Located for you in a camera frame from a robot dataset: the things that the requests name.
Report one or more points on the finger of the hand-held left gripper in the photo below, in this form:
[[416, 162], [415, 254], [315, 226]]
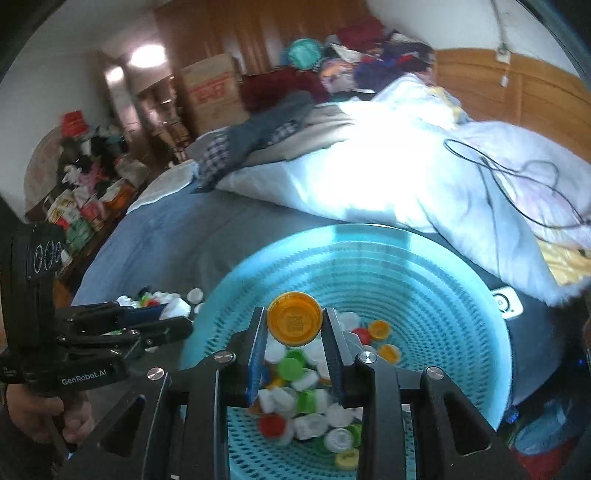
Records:
[[138, 313], [157, 331]]

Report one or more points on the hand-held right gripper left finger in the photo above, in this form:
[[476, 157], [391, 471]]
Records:
[[257, 362]]

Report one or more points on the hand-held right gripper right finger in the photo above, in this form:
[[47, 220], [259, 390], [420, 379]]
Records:
[[334, 369]]

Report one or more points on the pile of mixed bottle caps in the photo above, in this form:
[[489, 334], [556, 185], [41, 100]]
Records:
[[178, 307], [315, 392]]

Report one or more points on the orange bottle cap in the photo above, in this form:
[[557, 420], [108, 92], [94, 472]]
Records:
[[295, 318]]

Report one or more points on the light blue plastic basket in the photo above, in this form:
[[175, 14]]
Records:
[[415, 295]]

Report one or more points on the person's left hand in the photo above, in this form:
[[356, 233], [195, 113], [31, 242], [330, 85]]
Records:
[[76, 417]]

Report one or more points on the grey bed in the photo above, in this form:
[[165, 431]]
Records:
[[194, 240]]

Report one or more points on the white cloth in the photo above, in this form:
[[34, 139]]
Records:
[[161, 184]]

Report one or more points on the heap of packets and boxes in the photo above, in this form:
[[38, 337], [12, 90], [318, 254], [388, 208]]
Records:
[[92, 184]]

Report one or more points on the round wooden board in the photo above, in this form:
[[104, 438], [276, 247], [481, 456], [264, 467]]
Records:
[[39, 166]]

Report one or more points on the white flat device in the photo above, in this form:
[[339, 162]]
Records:
[[508, 304]]

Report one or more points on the stack of red buckets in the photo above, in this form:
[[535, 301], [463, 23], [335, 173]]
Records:
[[74, 123]]

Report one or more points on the white duvet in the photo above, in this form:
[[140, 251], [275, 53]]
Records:
[[369, 161]]

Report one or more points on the blue plastic bag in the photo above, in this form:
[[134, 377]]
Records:
[[545, 429]]

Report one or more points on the cardboard box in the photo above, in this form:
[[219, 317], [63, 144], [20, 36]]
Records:
[[212, 92]]

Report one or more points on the beige blanket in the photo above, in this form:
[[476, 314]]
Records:
[[314, 127]]

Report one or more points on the yellow cloth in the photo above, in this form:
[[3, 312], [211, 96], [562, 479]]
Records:
[[568, 265]]

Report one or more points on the ceiling lamp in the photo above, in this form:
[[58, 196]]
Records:
[[147, 55]]

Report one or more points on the dark red blanket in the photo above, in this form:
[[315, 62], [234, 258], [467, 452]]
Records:
[[277, 87]]

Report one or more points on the pile of colourful clothes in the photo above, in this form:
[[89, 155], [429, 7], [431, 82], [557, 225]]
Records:
[[369, 64]]

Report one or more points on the teal bag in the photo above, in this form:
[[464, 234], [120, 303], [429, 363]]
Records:
[[302, 51]]

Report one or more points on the wooden wardrobe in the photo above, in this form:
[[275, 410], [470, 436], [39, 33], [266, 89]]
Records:
[[258, 27]]

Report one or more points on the wooden headboard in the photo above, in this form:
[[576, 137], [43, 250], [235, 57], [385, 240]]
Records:
[[531, 92]]

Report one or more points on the white wall charger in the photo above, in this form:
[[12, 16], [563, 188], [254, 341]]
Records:
[[503, 53]]

